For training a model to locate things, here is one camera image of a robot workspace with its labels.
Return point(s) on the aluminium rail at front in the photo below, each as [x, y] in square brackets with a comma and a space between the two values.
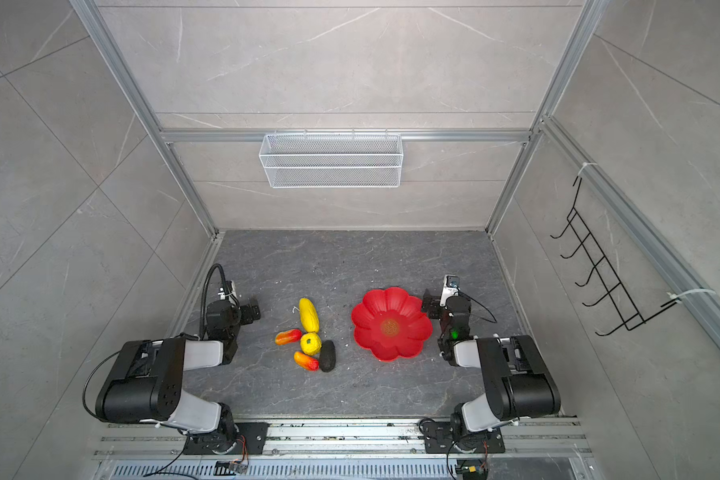
[352, 448]

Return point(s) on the black wire hook rack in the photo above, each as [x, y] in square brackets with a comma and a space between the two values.
[603, 273]

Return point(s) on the red orange fake mango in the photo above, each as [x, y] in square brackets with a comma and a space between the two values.
[305, 361]
[288, 337]

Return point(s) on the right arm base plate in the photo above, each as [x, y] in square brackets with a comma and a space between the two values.
[440, 438]

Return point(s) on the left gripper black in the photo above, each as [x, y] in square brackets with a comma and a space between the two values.
[247, 310]

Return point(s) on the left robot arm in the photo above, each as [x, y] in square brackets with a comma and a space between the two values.
[145, 383]

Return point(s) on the red flower-shaped fruit bowl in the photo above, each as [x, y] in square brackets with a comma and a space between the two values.
[390, 324]

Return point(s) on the white wire mesh basket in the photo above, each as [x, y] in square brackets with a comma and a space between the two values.
[332, 160]

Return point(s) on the long yellow fake fruit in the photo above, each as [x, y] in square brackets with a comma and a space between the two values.
[308, 316]

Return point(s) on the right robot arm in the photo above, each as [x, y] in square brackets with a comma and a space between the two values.
[516, 380]

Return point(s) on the round yellow fake lemon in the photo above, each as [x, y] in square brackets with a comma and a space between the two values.
[310, 344]

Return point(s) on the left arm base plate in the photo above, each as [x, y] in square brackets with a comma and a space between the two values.
[249, 437]

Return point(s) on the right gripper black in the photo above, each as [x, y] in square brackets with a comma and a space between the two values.
[432, 303]

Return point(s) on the dark fake avocado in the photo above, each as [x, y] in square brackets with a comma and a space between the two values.
[328, 357]

